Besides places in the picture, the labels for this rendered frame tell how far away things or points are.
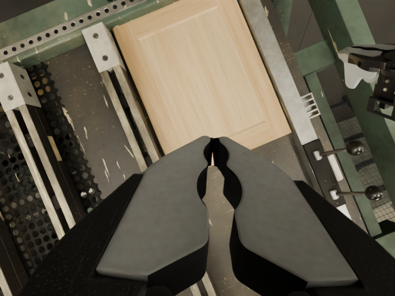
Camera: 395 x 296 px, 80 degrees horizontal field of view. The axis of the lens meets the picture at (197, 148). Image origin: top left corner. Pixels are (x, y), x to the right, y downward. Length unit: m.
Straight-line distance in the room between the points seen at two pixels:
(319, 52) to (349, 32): 0.10
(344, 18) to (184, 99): 0.50
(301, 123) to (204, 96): 0.29
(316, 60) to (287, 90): 0.18
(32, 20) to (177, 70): 0.43
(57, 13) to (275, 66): 0.63
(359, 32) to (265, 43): 0.26
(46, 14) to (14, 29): 0.10
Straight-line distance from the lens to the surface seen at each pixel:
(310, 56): 0.88
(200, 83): 0.73
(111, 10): 0.80
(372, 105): 0.43
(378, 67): 0.41
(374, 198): 0.72
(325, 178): 0.77
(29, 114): 0.80
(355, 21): 0.88
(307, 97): 0.80
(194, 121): 0.71
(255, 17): 0.79
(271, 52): 0.76
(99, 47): 0.75
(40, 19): 0.88
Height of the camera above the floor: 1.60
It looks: 30 degrees down
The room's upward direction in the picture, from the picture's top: 157 degrees clockwise
